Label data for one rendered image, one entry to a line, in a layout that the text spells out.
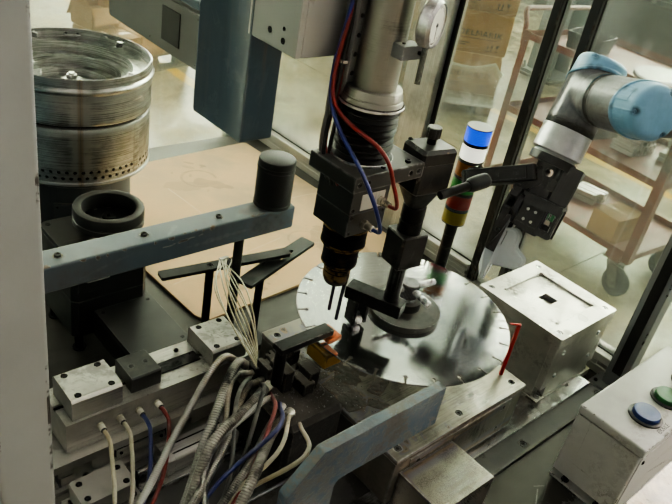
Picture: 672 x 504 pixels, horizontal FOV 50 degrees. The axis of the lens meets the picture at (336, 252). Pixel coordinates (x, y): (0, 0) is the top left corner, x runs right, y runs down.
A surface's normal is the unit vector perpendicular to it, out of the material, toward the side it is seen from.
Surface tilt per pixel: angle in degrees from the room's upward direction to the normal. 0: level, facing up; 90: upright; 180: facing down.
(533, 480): 0
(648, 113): 77
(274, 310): 0
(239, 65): 90
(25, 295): 90
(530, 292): 0
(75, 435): 90
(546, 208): 67
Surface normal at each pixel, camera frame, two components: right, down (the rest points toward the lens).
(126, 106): 0.82, 0.41
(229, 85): -0.75, 0.23
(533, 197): -0.39, 0.03
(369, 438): 0.64, 0.49
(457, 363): 0.17, -0.84
